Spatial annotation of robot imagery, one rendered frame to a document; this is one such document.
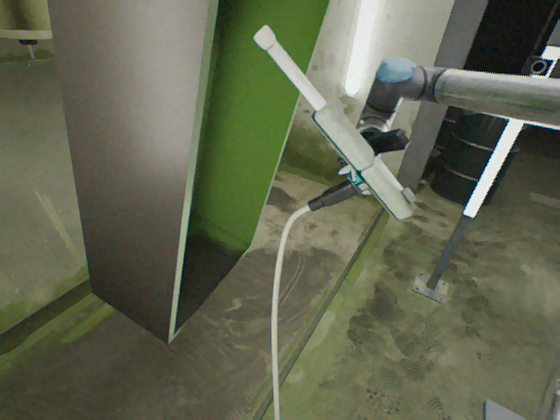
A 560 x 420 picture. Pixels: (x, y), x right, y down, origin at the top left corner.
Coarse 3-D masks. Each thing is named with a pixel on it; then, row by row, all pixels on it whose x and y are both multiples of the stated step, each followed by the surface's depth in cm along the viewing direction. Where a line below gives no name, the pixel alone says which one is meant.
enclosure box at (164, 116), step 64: (64, 0) 57; (128, 0) 51; (192, 0) 47; (256, 0) 100; (320, 0) 92; (64, 64) 64; (128, 64) 57; (192, 64) 52; (256, 64) 110; (128, 128) 66; (192, 128) 58; (256, 128) 122; (128, 192) 76; (192, 192) 70; (256, 192) 138; (128, 256) 91; (192, 256) 140
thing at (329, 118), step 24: (264, 48) 57; (288, 72) 58; (312, 96) 60; (312, 120) 62; (336, 120) 60; (336, 144) 64; (360, 144) 63; (360, 168) 66; (384, 168) 67; (336, 192) 73; (360, 192) 71; (384, 192) 67; (408, 192) 68; (408, 216) 70
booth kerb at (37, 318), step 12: (72, 288) 160; (84, 288) 166; (60, 300) 156; (72, 300) 162; (36, 312) 147; (48, 312) 153; (60, 312) 158; (24, 324) 144; (36, 324) 149; (0, 336) 137; (12, 336) 141; (24, 336) 146; (0, 348) 138; (12, 348) 143
